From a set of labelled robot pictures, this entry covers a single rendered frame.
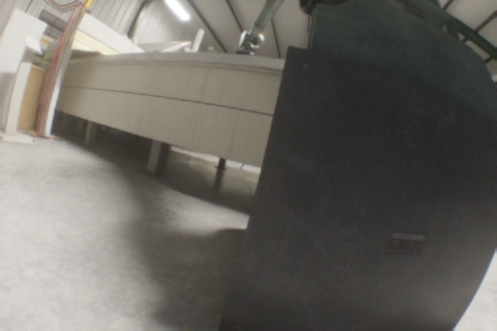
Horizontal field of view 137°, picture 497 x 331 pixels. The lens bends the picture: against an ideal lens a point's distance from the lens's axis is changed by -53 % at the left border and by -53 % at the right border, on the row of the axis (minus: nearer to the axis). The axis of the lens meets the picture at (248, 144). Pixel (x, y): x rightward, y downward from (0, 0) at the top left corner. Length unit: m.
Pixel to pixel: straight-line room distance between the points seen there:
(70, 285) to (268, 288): 0.38
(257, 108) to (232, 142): 0.22
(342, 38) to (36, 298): 0.70
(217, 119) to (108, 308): 1.00
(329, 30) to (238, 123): 0.82
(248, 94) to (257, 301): 0.98
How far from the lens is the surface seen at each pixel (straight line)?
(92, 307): 0.45
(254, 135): 1.07
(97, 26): 2.29
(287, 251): 0.30
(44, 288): 0.49
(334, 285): 0.35
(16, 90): 1.96
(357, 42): 0.38
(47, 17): 5.89
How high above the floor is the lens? 0.34
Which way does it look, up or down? 1 degrees up
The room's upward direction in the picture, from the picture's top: 13 degrees clockwise
